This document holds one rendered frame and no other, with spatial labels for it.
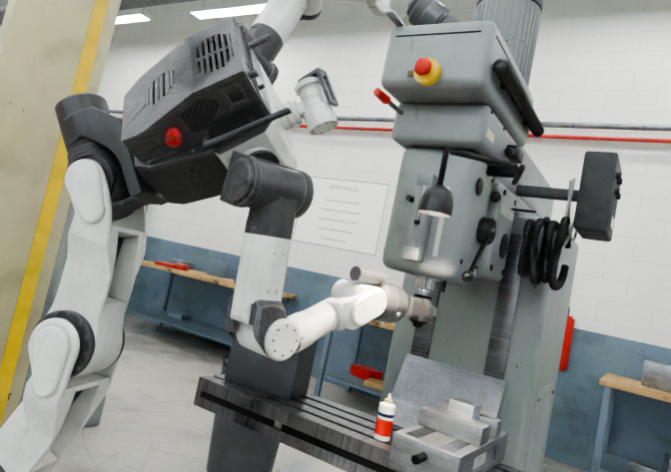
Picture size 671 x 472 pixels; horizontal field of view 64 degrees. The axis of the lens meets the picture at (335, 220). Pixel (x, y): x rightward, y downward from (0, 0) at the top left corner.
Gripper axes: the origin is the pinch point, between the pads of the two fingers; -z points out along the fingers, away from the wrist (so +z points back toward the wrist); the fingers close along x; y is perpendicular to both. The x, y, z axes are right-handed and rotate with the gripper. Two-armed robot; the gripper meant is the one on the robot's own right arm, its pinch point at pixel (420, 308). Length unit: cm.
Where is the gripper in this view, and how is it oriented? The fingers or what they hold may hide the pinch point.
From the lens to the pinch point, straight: 139.3
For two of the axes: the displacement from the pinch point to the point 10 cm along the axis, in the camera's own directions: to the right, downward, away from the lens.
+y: -2.1, 9.7, -0.9
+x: -6.8, -0.8, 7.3
